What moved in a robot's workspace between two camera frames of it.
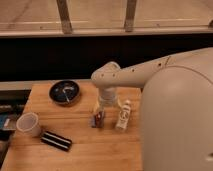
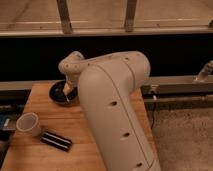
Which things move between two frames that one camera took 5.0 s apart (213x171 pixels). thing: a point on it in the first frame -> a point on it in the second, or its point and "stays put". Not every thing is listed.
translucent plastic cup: [29, 123] stays put
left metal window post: [65, 17] stays put
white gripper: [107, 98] -> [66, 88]
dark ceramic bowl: [64, 92] stays put
